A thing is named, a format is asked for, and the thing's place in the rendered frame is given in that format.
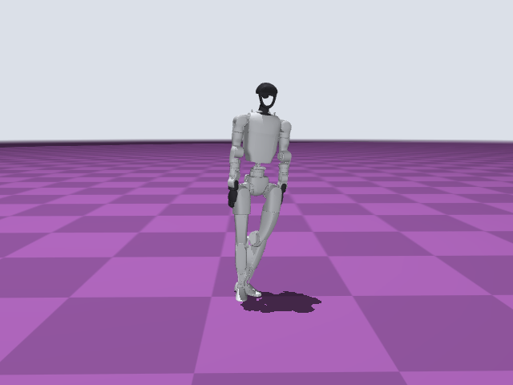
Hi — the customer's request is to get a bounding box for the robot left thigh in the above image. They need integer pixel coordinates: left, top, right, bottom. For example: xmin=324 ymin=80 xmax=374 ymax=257
xmin=248 ymin=183 xmax=282 ymax=246

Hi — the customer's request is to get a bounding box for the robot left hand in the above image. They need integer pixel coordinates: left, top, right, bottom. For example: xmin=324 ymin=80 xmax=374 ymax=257
xmin=281 ymin=184 xmax=287 ymax=203

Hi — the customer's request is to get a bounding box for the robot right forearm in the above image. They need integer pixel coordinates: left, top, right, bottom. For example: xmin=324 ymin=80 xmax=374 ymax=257
xmin=228 ymin=146 xmax=240 ymax=188

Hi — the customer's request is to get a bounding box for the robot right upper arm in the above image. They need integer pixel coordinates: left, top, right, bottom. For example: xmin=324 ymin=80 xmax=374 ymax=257
xmin=232 ymin=114 xmax=250 ymax=158

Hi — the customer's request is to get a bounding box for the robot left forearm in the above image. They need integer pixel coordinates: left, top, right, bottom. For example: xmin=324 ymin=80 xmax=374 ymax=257
xmin=277 ymin=157 xmax=292 ymax=188

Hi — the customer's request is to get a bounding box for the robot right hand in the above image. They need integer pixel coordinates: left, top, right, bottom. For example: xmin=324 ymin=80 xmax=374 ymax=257
xmin=228 ymin=180 xmax=239 ymax=208

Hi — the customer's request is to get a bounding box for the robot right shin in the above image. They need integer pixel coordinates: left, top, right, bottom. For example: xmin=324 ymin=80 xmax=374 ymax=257
xmin=235 ymin=237 xmax=247 ymax=288

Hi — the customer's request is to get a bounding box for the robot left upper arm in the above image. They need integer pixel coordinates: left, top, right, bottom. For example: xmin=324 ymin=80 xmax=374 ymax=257
xmin=277 ymin=119 xmax=292 ymax=162

